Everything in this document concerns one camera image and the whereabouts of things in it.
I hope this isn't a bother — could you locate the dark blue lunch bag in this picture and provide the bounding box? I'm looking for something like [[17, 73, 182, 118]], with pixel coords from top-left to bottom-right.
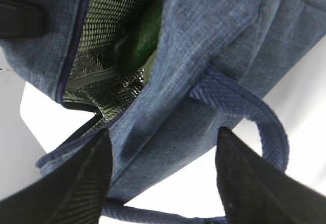
[[1, 0, 325, 223]]

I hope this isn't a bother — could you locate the green cucumber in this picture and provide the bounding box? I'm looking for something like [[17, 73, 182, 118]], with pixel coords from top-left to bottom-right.
[[117, 0, 162, 73]]

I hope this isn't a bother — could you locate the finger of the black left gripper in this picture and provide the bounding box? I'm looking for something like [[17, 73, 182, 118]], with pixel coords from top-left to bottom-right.
[[1, 0, 48, 39]]

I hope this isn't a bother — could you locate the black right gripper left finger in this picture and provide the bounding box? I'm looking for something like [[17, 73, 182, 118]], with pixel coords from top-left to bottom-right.
[[1, 129, 113, 224]]

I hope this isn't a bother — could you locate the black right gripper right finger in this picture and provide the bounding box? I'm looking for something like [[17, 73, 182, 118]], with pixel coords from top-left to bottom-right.
[[215, 127, 325, 223]]

